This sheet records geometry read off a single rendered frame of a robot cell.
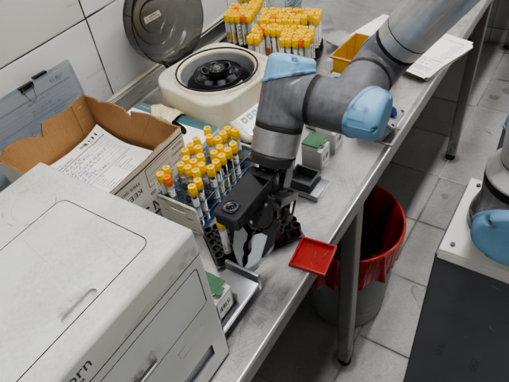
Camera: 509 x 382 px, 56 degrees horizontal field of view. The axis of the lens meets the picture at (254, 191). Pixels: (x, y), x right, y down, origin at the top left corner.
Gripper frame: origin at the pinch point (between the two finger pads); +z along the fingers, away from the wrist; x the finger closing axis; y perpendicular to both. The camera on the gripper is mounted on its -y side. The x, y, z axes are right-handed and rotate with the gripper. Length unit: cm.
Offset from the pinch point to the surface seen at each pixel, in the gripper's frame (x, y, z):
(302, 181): 3.3, 24.3, -10.2
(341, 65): 11, 50, -33
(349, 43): 13, 58, -38
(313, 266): -8.3, 10.1, -0.6
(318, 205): -2.1, 22.0, -7.2
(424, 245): -11, 129, 32
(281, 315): -8.1, 0.5, 5.3
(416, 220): -4, 138, 27
